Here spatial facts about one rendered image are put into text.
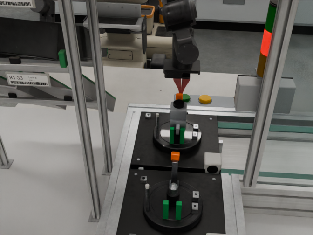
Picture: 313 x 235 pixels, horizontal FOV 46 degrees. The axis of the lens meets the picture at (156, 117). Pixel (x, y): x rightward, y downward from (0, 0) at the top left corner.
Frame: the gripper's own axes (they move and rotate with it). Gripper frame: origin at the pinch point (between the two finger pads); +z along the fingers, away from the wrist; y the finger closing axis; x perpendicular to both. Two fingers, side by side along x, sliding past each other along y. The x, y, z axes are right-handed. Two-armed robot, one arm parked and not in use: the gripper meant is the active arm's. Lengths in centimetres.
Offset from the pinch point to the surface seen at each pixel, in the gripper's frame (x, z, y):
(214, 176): -24.4, 9.6, 9.4
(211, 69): 206, 105, 27
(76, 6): 299, 82, -119
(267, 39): -23.8, -27.8, 16.5
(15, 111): 14, 20, -61
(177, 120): -12.9, 0.9, -0.6
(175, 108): -11.8, -2.1, -1.4
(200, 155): -17.1, 9.5, 5.9
